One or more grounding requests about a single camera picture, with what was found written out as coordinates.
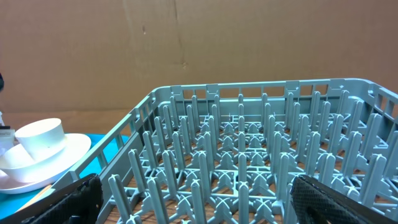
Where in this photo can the grey plastic dish rack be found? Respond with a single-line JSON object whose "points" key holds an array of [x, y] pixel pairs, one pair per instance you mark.
{"points": [[229, 152]]}

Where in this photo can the white bowl under cup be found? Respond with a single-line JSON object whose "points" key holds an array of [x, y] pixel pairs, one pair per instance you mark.
{"points": [[20, 166]]}

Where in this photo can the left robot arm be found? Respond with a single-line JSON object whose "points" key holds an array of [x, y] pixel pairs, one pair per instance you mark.
{"points": [[7, 137]]}

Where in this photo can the large white plate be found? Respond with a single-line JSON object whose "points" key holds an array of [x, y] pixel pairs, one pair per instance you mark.
{"points": [[77, 146]]}

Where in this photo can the teal serving tray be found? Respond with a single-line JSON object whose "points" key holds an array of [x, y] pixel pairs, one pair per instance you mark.
{"points": [[10, 203]]}

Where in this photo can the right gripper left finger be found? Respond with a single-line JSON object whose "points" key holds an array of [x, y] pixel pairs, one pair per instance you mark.
{"points": [[79, 202]]}

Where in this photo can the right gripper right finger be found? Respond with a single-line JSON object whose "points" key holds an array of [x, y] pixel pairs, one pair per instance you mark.
{"points": [[314, 202]]}

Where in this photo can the white cup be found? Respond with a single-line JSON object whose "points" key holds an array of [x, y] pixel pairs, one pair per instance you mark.
{"points": [[42, 139]]}

